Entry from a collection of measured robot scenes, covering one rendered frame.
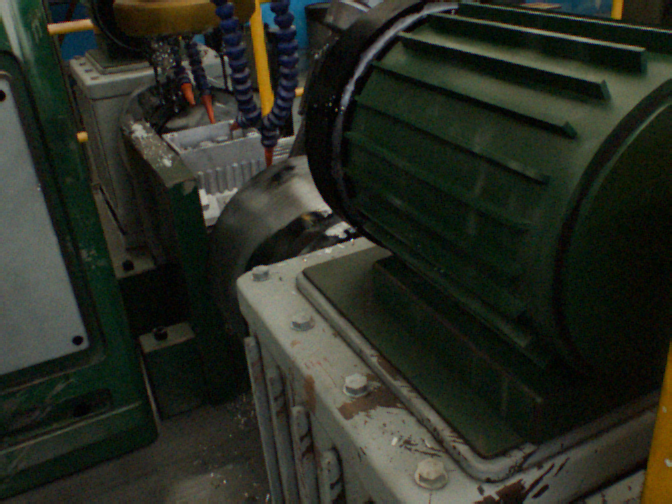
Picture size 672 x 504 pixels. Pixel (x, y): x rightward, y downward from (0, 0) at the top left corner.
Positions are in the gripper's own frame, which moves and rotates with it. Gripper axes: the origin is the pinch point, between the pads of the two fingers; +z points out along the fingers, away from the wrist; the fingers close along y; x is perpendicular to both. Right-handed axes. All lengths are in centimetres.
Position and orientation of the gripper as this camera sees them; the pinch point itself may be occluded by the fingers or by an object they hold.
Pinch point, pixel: (303, 148)
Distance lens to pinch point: 96.6
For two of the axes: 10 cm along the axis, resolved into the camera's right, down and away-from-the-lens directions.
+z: -3.8, 9.0, 2.3
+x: 8.1, 2.0, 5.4
